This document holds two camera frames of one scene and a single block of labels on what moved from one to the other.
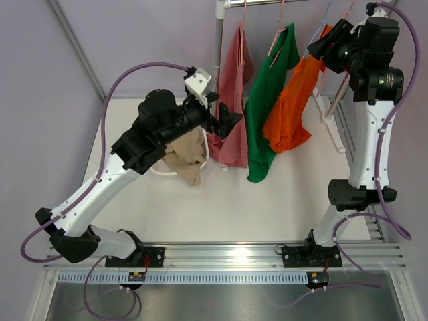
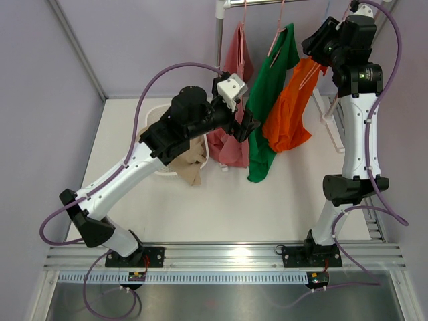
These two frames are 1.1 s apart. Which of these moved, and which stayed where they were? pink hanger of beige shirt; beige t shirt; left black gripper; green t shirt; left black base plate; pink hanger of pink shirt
Moved: pink hanger of beige shirt; left black gripper
Stayed: beige t shirt; green t shirt; pink hanger of pink shirt; left black base plate
